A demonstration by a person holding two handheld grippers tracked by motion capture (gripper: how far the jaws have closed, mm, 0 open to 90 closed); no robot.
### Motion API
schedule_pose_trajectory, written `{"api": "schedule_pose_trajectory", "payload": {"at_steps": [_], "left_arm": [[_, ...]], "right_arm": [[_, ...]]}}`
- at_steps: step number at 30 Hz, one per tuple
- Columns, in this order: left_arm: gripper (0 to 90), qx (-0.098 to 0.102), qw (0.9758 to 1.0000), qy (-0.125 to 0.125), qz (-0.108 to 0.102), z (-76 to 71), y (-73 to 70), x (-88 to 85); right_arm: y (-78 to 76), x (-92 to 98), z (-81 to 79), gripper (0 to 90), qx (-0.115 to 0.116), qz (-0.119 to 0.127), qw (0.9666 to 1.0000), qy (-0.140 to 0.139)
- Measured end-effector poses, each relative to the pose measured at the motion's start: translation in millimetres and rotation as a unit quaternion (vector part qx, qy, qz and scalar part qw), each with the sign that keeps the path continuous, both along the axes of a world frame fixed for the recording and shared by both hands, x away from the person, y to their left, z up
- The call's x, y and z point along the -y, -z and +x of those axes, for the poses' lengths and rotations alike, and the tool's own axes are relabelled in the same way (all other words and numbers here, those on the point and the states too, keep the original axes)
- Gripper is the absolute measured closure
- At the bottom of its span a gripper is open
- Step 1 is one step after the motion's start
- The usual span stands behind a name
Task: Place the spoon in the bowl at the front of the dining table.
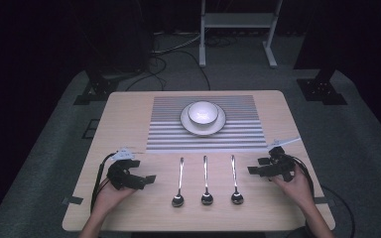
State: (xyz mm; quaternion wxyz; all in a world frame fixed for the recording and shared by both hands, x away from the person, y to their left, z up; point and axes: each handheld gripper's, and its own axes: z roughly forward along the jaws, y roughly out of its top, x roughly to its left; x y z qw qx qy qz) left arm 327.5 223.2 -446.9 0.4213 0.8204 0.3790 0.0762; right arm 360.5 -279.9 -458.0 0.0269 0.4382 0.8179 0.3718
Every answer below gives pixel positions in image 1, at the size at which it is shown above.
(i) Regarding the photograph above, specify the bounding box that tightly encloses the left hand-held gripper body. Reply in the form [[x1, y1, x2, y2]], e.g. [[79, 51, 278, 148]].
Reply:
[[106, 147, 147, 191]]

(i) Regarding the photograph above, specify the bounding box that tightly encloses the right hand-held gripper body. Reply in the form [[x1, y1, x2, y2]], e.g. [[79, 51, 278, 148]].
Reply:
[[259, 135, 302, 183]]

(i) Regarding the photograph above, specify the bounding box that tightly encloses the person's left hand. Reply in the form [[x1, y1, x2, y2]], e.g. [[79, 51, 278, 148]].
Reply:
[[93, 178, 137, 216]]

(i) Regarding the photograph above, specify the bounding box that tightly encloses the person's right hand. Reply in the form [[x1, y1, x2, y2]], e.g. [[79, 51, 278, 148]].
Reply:
[[270, 163, 316, 211]]

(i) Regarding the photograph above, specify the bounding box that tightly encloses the metal spoon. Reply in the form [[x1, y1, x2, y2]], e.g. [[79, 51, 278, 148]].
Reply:
[[200, 155, 214, 206], [229, 154, 245, 205], [171, 157, 186, 208]]

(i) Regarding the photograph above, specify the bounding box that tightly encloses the striped placemat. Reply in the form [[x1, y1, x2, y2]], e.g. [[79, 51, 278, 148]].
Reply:
[[145, 94, 269, 154]]

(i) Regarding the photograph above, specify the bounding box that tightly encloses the white bowl on plate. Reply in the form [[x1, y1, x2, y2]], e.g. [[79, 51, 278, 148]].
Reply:
[[180, 102, 227, 137]]

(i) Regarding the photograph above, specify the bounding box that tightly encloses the black stand base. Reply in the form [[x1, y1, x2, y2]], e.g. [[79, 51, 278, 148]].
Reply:
[[72, 65, 121, 106], [296, 65, 348, 106]]

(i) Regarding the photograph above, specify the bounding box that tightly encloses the white metal stand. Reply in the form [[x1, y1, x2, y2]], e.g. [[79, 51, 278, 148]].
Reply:
[[198, 0, 284, 69]]

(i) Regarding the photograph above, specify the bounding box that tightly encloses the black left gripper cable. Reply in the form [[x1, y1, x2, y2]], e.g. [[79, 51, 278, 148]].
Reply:
[[89, 152, 118, 214]]

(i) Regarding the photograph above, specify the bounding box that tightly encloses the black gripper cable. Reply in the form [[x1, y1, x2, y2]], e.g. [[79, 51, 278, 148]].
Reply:
[[290, 156, 357, 238], [89, 152, 118, 214]]

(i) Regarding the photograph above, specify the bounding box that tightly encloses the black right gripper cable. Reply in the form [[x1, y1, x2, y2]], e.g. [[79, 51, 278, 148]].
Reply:
[[290, 156, 357, 238]]

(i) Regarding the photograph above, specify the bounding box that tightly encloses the black floor cable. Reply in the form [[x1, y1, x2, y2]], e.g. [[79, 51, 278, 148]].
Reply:
[[124, 49, 211, 92]]

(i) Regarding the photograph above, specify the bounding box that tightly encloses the grey floor cable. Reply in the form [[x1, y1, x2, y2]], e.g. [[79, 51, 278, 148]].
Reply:
[[151, 33, 202, 56]]

